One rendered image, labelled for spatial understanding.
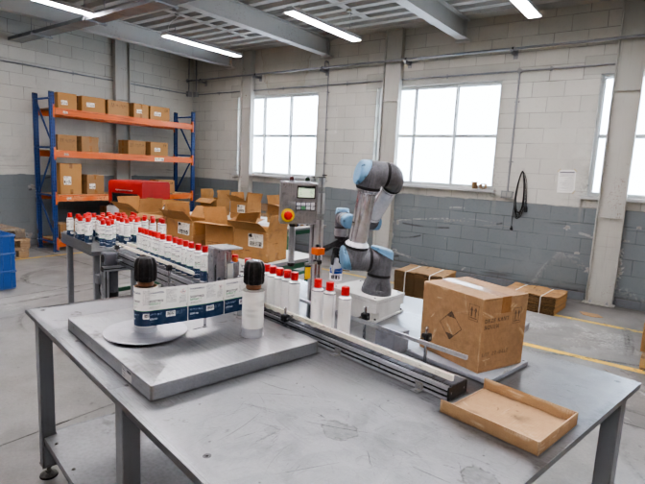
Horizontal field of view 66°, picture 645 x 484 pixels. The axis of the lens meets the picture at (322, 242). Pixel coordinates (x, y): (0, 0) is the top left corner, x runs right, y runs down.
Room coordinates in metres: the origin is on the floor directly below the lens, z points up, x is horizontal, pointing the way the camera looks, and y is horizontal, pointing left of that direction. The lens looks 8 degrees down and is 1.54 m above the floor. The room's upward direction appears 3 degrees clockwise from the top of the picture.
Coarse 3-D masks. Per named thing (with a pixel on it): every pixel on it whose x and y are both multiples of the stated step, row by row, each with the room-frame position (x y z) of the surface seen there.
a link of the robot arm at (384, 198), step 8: (392, 168) 2.28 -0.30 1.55; (392, 176) 2.27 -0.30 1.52; (400, 176) 2.30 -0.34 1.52; (392, 184) 2.29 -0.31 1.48; (400, 184) 2.32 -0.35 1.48; (384, 192) 2.39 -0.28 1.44; (392, 192) 2.35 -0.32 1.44; (376, 200) 2.46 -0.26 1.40; (384, 200) 2.42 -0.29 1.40; (392, 200) 2.44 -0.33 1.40; (376, 208) 2.48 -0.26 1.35; (384, 208) 2.47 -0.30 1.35; (376, 216) 2.52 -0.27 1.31; (376, 224) 2.58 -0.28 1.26
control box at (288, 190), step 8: (280, 184) 2.21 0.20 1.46; (288, 184) 2.20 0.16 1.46; (296, 184) 2.20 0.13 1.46; (304, 184) 2.21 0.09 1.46; (312, 184) 2.21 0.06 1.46; (280, 192) 2.20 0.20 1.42; (288, 192) 2.20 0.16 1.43; (296, 192) 2.20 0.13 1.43; (280, 200) 2.20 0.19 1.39; (288, 200) 2.20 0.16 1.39; (296, 200) 2.20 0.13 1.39; (304, 200) 2.21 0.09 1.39; (312, 200) 2.21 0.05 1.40; (280, 208) 2.20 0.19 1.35; (288, 208) 2.20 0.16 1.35; (280, 216) 2.20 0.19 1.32; (296, 216) 2.20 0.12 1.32; (304, 216) 2.21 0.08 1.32; (312, 216) 2.21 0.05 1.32; (304, 224) 2.22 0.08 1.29; (312, 224) 2.22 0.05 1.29
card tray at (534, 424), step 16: (496, 384) 1.55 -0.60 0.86; (464, 400) 1.48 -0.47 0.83; (480, 400) 1.49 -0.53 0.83; (496, 400) 1.49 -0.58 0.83; (512, 400) 1.50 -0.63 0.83; (528, 400) 1.47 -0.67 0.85; (544, 400) 1.44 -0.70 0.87; (464, 416) 1.35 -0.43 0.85; (480, 416) 1.31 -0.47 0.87; (496, 416) 1.39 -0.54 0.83; (512, 416) 1.39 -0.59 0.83; (528, 416) 1.40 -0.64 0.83; (544, 416) 1.40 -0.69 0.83; (560, 416) 1.40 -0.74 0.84; (576, 416) 1.36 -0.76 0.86; (496, 432) 1.28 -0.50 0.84; (512, 432) 1.24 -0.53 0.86; (528, 432) 1.30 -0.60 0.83; (544, 432) 1.31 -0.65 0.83; (560, 432) 1.28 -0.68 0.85; (528, 448) 1.21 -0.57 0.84; (544, 448) 1.22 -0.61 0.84
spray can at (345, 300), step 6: (342, 288) 1.89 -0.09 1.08; (348, 288) 1.89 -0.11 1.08; (342, 294) 1.89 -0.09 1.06; (348, 294) 1.89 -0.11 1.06; (342, 300) 1.88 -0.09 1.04; (348, 300) 1.88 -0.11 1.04; (342, 306) 1.88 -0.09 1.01; (348, 306) 1.88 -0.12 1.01; (342, 312) 1.88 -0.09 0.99; (348, 312) 1.88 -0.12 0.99; (342, 318) 1.88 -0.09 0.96; (348, 318) 1.88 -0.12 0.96; (342, 324) 1.88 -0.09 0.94; (348, 324) 1.88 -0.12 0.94; (342, 330) 1.88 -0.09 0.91; (348, 330) 1.89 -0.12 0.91
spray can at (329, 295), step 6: (330, 282) 1.95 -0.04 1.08; (330, 288) 1.95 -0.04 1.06; (324, 294) 1.95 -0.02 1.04; (330, 294) 1.94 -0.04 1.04; (324, 300) 1.95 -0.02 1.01; (330, 300) 1.94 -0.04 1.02; (324, 306) 1.95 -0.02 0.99; (330, 306) 1.94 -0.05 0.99; (324, 312) 1.95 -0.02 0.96; (330, 312) 1.94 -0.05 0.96; (324, 318) 1.95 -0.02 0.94; (330, 318) 1.94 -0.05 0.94; (324, 324) 1.94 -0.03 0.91; (330, 324) 1.94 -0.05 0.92
